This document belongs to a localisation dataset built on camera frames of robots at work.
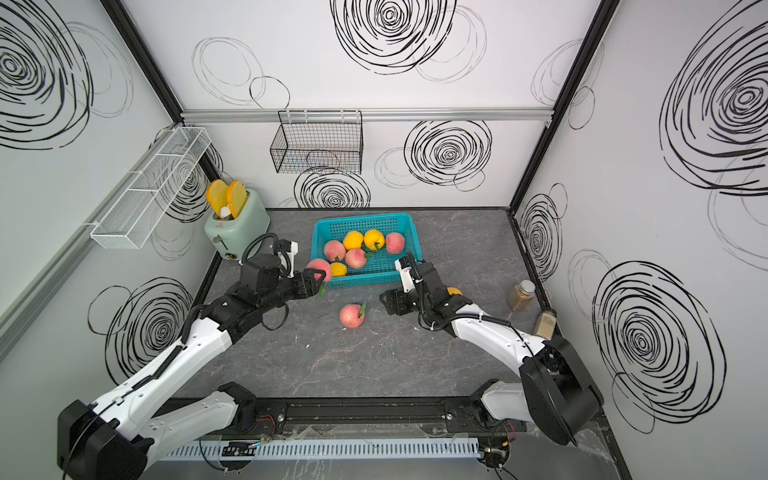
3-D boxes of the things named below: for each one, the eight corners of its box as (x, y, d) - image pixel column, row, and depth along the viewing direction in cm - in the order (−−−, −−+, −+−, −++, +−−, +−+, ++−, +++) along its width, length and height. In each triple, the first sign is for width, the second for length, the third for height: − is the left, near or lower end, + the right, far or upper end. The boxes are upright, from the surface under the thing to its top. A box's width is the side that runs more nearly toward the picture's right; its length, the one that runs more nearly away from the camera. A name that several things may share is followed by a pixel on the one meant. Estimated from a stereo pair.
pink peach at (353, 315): (341, 330, 90) (338, 321, 85) (343, 312, 94) (340, 302, 89) (365, 330, 90) (363, 321, 85) (366, 312, 94) (364, 302, 89)
